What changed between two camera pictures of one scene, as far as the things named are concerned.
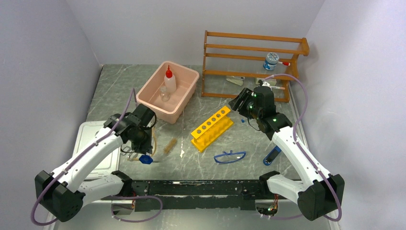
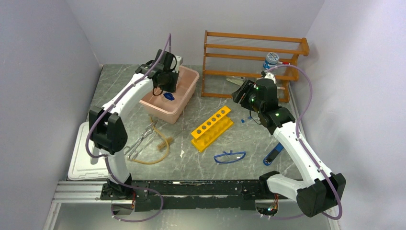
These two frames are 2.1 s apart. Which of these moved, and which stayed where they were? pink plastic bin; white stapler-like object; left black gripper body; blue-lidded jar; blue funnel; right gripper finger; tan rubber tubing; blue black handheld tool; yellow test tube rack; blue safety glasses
Moved: right gripper finger; tan rubber tubing; left black gripper body; blue funnel
Stayed: blue-lidded jar; blue black handheld tool; pink plastic bin; blue safety glasses; white stapler-like object; yellow test tube rack
